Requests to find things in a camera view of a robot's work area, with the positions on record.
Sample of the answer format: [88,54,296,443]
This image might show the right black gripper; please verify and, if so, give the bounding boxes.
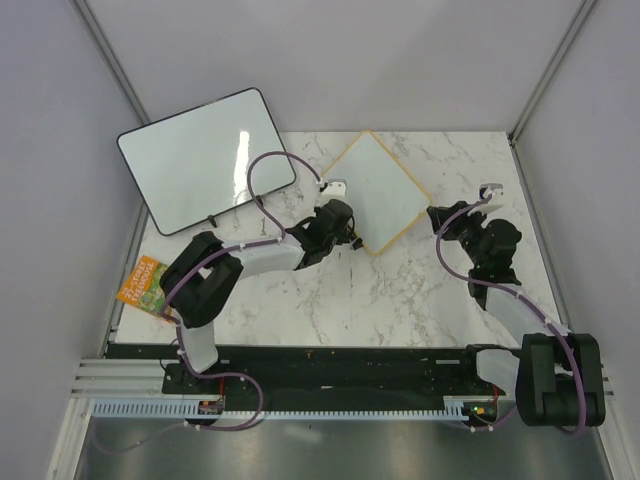
[425,201,487,268]

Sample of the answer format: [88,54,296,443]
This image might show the small yellow-framed whiteboard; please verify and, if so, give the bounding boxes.
[323,130,432,256]

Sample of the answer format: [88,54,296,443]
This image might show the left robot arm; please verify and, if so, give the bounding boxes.
[159,199,356,393]

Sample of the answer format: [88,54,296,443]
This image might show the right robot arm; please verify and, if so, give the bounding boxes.
[426,200,606,435]

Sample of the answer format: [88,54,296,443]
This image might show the large whiteboard black stand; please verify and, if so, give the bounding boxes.
[206,195,264,228]

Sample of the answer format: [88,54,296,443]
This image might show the large black-framed whiteboard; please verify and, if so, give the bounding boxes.
[117,88,297,236]

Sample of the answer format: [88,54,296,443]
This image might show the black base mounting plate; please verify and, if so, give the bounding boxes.
[105,344,506,408]

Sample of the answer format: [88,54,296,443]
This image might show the orange children's book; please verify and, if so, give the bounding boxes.
[116,255,175,323]

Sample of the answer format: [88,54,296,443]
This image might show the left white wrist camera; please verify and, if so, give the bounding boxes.
[319,179,347,200]

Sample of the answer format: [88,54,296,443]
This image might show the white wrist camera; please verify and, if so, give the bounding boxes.
[319,179,347,200]
[479,183,504,210]

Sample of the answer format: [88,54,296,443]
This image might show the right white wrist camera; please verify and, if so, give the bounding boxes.
[479,183,504,210]

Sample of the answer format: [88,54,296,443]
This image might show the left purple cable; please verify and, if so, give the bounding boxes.
[92,150,326,455]

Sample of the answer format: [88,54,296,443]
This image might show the purple cable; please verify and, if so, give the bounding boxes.
[435,197,591,436]
[92,150,326,455]

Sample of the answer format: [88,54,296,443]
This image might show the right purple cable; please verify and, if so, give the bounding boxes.
[435,197,591,436]

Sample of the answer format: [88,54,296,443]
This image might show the white slotted cable duct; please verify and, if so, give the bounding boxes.
[92,398,469,422]

